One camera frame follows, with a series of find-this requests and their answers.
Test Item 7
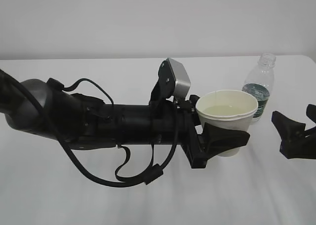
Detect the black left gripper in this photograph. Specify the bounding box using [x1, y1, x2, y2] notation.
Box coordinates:
[151, 94, 250, 169]

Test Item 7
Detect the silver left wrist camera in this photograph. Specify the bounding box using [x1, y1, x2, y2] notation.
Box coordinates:
[158, 58, 191, 99]

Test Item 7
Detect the clear water bottle green label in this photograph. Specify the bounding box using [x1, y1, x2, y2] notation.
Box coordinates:
[242, 53, 277, 122]

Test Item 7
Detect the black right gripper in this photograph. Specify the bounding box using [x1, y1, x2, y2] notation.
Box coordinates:
[272, 104, 316, 159]

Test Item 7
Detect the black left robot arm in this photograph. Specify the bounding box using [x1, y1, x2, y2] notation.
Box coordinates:
[0, 72, 250, 168]

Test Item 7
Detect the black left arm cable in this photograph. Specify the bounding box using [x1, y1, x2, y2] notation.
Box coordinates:
[0, 71, 183, 189]

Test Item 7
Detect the white paper cup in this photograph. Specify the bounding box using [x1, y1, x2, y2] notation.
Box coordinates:
[195, 89, 259, 158]

